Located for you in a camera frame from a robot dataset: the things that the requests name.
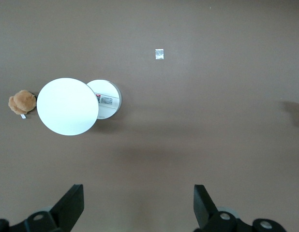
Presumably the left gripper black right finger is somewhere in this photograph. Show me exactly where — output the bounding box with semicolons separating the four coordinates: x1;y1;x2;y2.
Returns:
193;184;287;232

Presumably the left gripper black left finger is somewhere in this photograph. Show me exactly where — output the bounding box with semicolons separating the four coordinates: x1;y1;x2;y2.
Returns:
0;184;85;232

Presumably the white round-top stand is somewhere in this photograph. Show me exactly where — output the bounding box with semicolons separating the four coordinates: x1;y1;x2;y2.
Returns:
36;77;122;136

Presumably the brown bear plush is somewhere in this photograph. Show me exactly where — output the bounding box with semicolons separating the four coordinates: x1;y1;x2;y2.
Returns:
8;89;38;120

